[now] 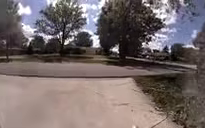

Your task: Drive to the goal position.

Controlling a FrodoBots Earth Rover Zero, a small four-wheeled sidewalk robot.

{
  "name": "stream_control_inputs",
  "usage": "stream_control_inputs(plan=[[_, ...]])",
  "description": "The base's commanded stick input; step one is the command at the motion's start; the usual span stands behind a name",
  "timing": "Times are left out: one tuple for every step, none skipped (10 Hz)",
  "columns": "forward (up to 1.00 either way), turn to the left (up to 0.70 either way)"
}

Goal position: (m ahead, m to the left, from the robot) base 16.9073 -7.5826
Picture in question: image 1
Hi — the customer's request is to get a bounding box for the low building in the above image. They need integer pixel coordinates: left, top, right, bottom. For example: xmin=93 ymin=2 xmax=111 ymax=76
xmin=65 ymin=45 xmax=104 ymax=56

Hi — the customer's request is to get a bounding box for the grey asphalt road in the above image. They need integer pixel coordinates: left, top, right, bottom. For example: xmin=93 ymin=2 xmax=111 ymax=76
xmin=0 ymin=61 xmax=191 ymax=79

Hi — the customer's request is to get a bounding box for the grass lawn across road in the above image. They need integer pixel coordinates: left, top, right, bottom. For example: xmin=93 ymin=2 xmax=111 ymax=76
xmin=0 ymin=53 xmax=198 ymax=70

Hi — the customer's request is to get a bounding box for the large dark tree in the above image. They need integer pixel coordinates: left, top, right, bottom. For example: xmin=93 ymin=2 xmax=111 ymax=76
xmin=95 ymin=0 xmax=167 ymax=62

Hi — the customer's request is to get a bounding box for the pale concrete driveway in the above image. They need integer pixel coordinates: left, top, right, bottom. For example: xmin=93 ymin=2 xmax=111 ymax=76
xmin=0 ymin=73 xmax=184 ymax=128

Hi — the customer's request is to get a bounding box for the row of distant trees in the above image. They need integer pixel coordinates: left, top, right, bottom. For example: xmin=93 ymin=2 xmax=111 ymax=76
xmin=23 ymin=31 xmax=95 ymax=56

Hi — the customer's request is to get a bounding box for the slender leafy tree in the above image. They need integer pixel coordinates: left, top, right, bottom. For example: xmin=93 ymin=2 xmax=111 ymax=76
xmin=34 ymin=0 xmax=88 ymax=56

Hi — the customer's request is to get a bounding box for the pale footpath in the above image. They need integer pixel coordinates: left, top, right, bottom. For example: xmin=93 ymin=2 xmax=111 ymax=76
xmin=124 ymin=55 xmax=198 ymax=70

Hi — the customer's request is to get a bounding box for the blurred tree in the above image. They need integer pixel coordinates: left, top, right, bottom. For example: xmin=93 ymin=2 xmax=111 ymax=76
xmin=0 ymin=0 xmax=24 ymax=62

